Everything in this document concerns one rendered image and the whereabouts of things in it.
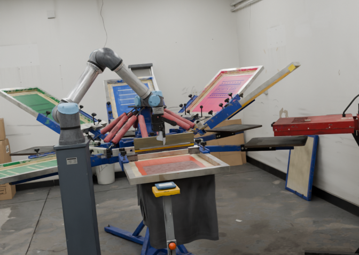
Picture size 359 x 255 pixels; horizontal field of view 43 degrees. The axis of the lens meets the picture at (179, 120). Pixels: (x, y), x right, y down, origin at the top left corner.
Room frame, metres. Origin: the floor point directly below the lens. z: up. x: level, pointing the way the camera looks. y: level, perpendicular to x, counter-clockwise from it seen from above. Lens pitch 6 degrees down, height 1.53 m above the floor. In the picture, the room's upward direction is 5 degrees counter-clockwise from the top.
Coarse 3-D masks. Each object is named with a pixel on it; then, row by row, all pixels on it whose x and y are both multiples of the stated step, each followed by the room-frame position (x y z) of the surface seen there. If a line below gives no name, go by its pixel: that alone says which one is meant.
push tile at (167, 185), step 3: (159, 183) 2.40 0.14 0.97; (162, 183) 2.40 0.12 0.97; (165, 183) 2.39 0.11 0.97; (168, 183) 2.38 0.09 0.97; (171, 183) 2.38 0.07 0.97; (174, 183) 2.37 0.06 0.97; (156, 186) 2.36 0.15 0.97; (159, 186) 2.34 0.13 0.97; (162, 186) 2.34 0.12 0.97; (165, 186) 2.33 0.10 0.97; (168, 186) 2.33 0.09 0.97; (171, 186) 2.32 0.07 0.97; (174, 186) 2.33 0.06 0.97; (159, 189) 2.31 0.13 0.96
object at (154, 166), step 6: (138, 162) 3.17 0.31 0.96; (144, 162) 3.15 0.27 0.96; (150, 162) 3.13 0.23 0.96; (156, 162) 3.11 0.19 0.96; (162, 162) 3.09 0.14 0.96; (138, 168) 2.94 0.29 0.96; (144, 168) 2.92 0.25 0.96; (150, 168) 2.91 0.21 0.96; (156, 168) 2.89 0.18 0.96; (162, 168) 2.87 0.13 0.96; (168, 168) 2.85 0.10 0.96; (144, 174) 2.74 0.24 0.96
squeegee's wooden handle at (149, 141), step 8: (152, 136) 3.05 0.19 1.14; (168, 136) 3.05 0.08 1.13; (176, 136) 3.06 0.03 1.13; (184, 136) 3.08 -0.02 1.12; (192, 136) 3.09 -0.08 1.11; (136, 144) 3.01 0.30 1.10; (144, 144) 3.02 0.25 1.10; (152, 144) 3.03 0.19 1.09; (160, 144) 3.04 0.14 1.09; (168, 144) 3.05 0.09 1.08
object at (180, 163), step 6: (180, 156) 3.26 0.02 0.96; (186, 156) 3.24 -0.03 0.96; (168, 162) 3.07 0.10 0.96; (174, 162) 3.05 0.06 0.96; (180, 162) 3.03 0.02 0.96; (186, 162) 3.01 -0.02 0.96; (192, 162) 2.99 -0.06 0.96; (198, 162) 2.98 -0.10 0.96; (174, 168) 2.84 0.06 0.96; (180, 168) 2.82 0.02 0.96; (186, 168) 2.80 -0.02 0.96; (192, 168) 2.79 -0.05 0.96
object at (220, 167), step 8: (160, 152) 3.30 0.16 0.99; (168, 152) 3.31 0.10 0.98; (176, 152) 3.32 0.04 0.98; (184, 152) 3.33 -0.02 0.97; (200, 152) 3.16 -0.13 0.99; (208, 160) 2.95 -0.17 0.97; (216, 160) 2.80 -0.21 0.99; (128, 168) 2.79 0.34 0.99; (200, 168) 2.60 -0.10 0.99; (208, 168) 2.59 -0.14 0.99; (216, 168) 2.60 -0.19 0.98; (224, 168) 2.61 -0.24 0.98; (128, 176) 2.58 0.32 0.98; (136, 176) 2.54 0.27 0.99; (144, 176) 2.52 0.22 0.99; (152, 176) 2.53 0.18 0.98; (160, 176) 2.54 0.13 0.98; (168, 176) 2.55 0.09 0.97; (176, 176) 2.55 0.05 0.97; (184, 176) 2.56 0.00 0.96; (192, 176) 2.57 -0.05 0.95
